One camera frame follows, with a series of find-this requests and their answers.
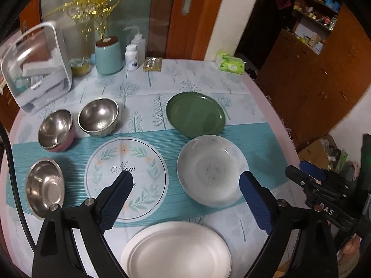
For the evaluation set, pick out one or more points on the large steel bowl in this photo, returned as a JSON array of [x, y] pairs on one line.
[[98, 115]]

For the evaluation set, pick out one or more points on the yellow blister pack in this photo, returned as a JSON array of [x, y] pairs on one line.
[[152, 64]]

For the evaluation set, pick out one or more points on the green wet wipes packet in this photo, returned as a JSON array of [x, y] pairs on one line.
[[230, 63]]

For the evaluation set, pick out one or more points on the white speckled deep plate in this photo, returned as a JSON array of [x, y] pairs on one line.
[[211, 170]]

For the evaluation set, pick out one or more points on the cardboard box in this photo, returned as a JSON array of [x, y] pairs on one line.
[[314, 152]]

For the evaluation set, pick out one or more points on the small steel bowl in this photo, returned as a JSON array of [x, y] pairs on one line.
[[45, 188]]

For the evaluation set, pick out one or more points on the wooden door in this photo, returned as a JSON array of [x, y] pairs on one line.
[[203, 20]]

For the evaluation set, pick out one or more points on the teal ceramic canister wooden lid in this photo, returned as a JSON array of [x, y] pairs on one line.
[[108, 58]]

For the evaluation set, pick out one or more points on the person's right hand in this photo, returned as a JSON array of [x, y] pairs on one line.
[[349, 252]]

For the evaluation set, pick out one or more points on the tree print tablecloth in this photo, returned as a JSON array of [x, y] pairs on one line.
[[150, 92]]

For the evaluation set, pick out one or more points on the blue box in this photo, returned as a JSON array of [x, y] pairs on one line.
[[332, 2]]

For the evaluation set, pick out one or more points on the white oval plate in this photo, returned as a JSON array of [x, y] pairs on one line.
[[176, 252]]

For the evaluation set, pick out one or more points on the white squeeze bottle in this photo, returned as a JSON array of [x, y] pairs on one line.
[[141, 46]]

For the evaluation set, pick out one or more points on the green plate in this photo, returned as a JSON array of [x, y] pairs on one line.
[[195, 115]]

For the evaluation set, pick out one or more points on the pink steel bowl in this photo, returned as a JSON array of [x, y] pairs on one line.
[[55, 130]]

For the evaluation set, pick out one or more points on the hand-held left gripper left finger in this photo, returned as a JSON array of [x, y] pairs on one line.
[[116, 199]]

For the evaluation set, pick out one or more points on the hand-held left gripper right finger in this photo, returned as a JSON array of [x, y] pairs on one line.
[[256, 204]]

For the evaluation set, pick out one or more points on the glass jar with yellow contents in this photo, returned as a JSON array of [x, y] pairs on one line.
[[79, 68]]

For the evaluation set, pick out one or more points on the wooden cabinet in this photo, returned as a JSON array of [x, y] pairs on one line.
[[304, 78]]

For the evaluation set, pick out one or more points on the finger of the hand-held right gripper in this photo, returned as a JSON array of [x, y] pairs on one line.
[[313, 170], [298, 178]]

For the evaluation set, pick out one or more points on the white pill bottle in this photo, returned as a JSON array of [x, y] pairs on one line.
[[132, 59]]

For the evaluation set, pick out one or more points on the white clear-lid storage box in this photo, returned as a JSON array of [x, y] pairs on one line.
[[43, 89]]

